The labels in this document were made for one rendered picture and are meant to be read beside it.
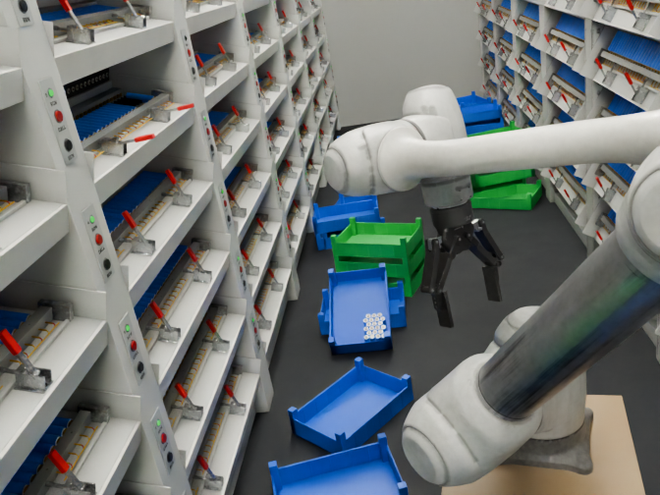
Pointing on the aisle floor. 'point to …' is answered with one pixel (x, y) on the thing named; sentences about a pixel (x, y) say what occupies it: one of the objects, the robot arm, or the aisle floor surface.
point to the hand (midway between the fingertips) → (470, 307)
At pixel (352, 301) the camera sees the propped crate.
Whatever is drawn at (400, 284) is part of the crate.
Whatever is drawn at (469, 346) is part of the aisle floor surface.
